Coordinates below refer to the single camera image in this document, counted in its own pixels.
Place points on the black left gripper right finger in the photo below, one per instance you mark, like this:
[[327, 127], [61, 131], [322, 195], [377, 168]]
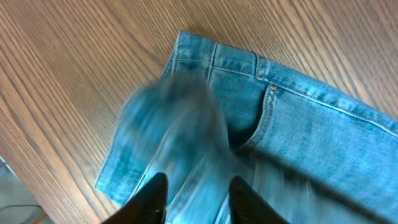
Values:
[[247, 207]]

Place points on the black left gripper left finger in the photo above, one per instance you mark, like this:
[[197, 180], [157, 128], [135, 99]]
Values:
[[148, 206]]

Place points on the light blue denim jeans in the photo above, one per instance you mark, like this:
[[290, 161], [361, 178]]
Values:
[[313, 153]]

